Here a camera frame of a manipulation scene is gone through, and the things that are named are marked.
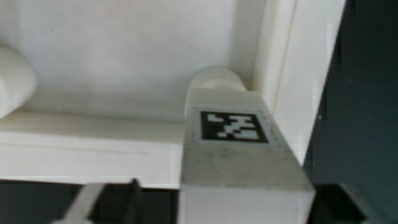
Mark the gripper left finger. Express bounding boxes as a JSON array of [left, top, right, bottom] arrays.
[[49, 179, 143, 224]]

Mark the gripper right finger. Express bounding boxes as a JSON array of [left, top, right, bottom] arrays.
[[307, 183, 392, 224]]

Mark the white table leg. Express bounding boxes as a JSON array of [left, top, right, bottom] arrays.
[[175, 79, 316, 224]]

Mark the white square tabletop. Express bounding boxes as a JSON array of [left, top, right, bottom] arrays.
[[0, 0, 346, 188]]

